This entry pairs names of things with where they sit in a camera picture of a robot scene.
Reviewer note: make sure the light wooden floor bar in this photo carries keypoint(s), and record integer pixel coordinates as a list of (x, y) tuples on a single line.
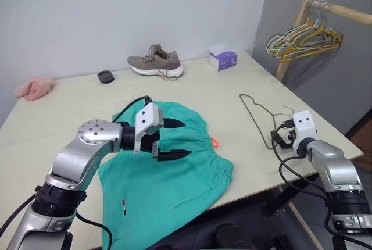
[(305, 224)]

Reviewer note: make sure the dark rounded shape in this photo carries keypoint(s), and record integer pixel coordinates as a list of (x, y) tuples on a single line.
[(229, 237)]

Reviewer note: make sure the black table leg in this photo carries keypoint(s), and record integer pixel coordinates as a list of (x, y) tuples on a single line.
[(279, 200)]

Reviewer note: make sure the wooden clothes rack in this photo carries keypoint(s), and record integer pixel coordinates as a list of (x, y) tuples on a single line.
[(348, 11)]

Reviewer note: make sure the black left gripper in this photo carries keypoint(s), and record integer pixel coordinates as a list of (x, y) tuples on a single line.
[(149, 142)]

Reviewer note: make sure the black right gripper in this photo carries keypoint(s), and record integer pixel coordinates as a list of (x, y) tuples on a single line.
[(289, 139)]

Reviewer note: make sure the green shorts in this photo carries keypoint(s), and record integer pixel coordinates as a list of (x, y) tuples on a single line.
[(174, 189)]

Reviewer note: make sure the purple tissue box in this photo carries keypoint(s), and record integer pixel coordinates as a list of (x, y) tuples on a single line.
[(226, 61)]

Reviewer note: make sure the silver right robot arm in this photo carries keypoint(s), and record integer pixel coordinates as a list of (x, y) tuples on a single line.
[(334, 162)]

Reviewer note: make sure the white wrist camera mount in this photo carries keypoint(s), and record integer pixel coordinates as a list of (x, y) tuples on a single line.
[(145, 116), (303, 122)]

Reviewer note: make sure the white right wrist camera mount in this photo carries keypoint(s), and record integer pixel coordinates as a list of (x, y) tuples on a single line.
[(303, 122)]

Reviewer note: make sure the taupe sneaker with white sole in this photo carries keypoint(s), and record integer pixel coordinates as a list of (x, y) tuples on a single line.
[(154, 64)]

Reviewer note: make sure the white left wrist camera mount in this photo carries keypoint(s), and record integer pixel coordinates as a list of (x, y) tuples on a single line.
[(145, 116)]

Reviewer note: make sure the pink plush slipper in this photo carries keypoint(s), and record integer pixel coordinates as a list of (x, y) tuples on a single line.
[(35, 87)]

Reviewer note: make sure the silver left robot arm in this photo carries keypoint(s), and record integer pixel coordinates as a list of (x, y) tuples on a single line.
[(75, 160)]

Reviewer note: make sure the white tissue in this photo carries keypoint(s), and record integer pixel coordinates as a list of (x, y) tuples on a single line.
[(219, 49)]

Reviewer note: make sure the bunch of hangers on rack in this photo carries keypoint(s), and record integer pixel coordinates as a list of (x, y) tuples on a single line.
[(334, 32)]

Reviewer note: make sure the black round rubber pad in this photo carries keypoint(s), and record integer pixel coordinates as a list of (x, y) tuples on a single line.
[(105, 77)]

